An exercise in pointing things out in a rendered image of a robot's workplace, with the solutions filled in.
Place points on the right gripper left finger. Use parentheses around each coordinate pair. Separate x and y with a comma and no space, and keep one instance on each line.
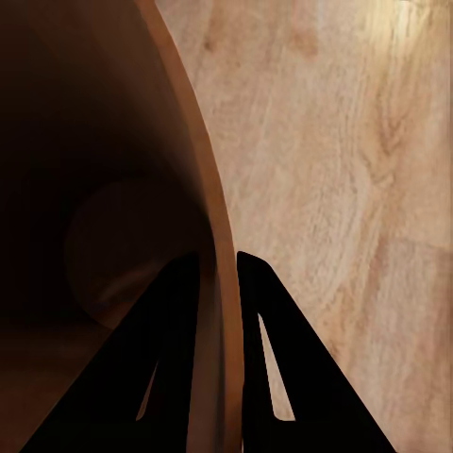
(98,412)

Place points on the trash can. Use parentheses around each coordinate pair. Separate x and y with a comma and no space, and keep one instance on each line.
(106,174)

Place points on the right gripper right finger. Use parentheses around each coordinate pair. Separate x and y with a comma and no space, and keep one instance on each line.
(330,417)

